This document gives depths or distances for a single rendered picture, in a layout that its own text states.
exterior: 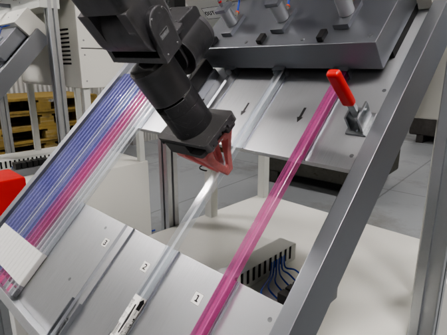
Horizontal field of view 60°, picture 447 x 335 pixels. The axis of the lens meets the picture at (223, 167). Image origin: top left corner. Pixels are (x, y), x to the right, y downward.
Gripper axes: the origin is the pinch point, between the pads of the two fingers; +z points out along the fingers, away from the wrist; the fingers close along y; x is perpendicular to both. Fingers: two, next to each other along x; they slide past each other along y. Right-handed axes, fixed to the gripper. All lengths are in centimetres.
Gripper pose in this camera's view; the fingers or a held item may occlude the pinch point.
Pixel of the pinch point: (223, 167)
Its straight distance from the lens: 58.1
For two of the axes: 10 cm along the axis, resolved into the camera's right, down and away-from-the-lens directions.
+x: -5.4, 7.5, -3.8
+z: 4.5, 6.4, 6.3
